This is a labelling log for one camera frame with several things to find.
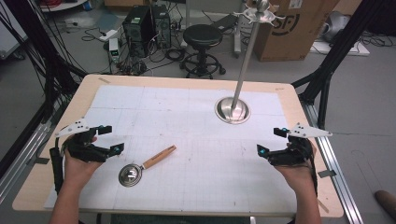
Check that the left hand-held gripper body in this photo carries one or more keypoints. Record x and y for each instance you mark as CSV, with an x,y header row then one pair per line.
x,y
81,148

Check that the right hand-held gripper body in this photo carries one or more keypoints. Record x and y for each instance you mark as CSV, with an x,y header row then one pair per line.
x,y
291,156

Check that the metal stand with hooks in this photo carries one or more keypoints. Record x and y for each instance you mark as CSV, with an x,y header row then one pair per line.
x,y
233,110

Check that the person's right hand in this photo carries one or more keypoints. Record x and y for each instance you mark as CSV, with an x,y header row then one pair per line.
x,y
299,175

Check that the person's left hand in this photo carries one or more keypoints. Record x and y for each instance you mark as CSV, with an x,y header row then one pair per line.
x,y
78,171

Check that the grey tape strip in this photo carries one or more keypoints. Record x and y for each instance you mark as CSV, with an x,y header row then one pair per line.
x,y
41,160
327,173

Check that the beige tape strip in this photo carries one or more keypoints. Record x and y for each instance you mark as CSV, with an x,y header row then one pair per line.
x,y
104,80

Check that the white grid mat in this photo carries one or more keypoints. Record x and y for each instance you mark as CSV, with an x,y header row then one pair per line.
x,y
186,174

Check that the small device with green display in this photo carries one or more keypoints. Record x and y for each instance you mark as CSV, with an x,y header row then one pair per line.
x,y
114,49

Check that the large cardboard box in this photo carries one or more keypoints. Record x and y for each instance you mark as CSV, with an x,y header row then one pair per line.
x,y
286,40

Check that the white power strip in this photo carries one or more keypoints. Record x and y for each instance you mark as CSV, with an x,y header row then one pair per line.
x,y
108,35

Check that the white flat board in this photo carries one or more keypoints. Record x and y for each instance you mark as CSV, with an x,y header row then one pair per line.
x,y
339,49

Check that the white stand pole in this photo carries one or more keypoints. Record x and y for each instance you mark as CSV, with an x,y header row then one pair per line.
x,y
238,37

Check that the brown shoe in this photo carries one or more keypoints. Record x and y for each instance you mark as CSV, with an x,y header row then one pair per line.
x,y
386,202

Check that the black computer tower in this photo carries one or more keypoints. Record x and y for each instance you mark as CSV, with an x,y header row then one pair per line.
x,y
138,28
162,28

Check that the grey rounded appliance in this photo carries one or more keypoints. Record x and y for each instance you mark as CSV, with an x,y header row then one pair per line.
x,y
336,26

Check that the black round stool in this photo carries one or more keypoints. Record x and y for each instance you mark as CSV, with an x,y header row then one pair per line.
x,y
202,35

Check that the white round table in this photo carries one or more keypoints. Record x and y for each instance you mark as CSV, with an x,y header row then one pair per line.
x,y
62,4

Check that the aluminium rail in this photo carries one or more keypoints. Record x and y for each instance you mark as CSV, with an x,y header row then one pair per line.
x,y
28,155
337,174

